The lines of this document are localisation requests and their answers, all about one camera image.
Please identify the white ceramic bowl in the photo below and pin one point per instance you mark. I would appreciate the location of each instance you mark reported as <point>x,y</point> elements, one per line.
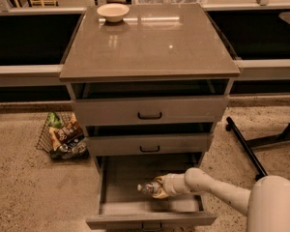
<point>113,12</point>

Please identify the clear plastic water bottle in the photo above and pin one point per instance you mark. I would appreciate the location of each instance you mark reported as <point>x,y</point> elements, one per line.
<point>148,188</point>

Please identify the green snack bag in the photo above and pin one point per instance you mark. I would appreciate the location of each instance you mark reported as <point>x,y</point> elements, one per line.
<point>53,120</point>

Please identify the grey metal railing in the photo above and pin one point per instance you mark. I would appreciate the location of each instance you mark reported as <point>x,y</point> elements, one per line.
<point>48,75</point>

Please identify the grey drawer cabinet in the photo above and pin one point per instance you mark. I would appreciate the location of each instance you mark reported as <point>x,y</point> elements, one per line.
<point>156,51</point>

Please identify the brown snack bag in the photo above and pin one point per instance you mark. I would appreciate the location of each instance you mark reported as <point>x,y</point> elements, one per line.
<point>70,131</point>

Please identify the open bottom grey drawer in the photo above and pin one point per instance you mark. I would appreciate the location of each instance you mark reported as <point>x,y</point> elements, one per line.
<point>123,207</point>

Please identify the black wire basket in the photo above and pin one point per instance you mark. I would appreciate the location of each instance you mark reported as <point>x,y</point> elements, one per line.
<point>75,150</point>

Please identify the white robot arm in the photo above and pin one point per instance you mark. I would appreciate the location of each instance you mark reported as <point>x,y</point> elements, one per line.
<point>266,205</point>

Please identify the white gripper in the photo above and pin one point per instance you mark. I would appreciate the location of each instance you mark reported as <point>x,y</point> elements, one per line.
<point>171,185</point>

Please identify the middle grey drawer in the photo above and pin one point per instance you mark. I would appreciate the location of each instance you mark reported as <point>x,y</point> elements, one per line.
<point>149,144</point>

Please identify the black wheeled stand base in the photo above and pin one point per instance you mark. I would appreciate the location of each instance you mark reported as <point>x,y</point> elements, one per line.
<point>248,145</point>

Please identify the top grey drawer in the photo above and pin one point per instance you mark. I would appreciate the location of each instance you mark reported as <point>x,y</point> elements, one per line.
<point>109,112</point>

